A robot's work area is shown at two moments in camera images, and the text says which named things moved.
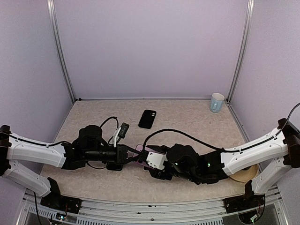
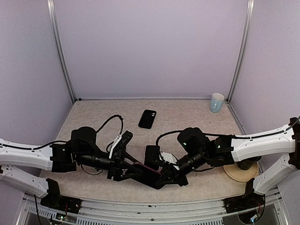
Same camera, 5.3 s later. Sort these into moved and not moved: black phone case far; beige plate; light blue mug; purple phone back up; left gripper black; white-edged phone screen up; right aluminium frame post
Moved: left gripper black; white-edged phone screen up; purple phone back up
Not moved: light blue mug; right aluminium frame post; beige plate; black phone case far
